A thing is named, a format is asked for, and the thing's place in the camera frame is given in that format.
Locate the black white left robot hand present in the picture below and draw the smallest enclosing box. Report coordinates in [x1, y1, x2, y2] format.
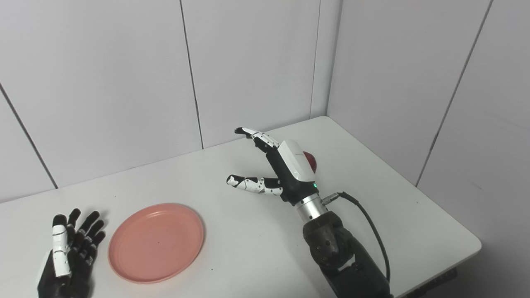
[37, 208, 106, 298]

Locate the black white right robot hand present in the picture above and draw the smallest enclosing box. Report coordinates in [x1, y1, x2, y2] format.
[226, 127, 319, 206]

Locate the red apple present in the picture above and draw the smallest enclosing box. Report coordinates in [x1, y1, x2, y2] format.
[303, 151, 318, 174]

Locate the pink plastic plate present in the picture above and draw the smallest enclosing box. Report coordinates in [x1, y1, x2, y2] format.
[108, 203, 205, 284]

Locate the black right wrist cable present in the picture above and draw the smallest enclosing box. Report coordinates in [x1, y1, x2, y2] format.
[323, 192, 391, 283]

